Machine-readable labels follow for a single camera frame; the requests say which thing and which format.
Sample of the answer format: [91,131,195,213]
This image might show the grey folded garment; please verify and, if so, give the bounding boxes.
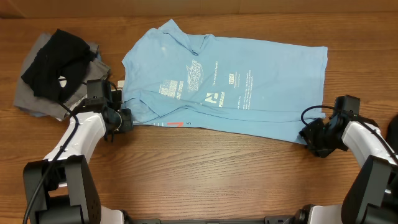
[13,33,111,121]

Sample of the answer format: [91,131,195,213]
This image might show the black folded garment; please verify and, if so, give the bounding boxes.
[21,29,96,103]

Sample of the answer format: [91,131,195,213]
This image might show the light blue printed t-shirt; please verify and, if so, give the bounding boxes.
[123,20,328,143]

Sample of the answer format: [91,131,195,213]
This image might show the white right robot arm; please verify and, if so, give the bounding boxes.
[286,95,397,224]

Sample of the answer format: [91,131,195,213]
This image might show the black table edge rail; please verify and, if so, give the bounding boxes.
[126,215,294,224]

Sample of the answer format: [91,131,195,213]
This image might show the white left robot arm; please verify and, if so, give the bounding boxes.
[23,79,133,224]

